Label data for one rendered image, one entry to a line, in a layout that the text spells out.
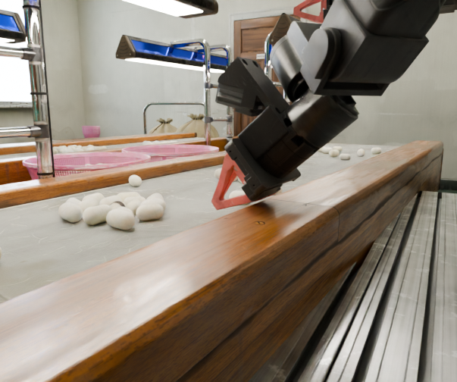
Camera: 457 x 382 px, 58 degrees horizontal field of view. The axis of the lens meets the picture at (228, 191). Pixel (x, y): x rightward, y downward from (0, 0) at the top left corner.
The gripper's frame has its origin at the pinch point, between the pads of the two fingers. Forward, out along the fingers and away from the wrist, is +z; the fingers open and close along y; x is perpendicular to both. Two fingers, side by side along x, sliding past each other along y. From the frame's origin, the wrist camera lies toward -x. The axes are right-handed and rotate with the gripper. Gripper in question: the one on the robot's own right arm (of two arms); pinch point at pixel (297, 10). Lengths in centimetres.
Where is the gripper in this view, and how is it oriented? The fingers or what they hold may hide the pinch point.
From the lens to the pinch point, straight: 92.9
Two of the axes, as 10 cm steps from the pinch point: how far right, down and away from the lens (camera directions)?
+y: -4.6, 1.7, -8.7
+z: -8.9, -0.8, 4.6
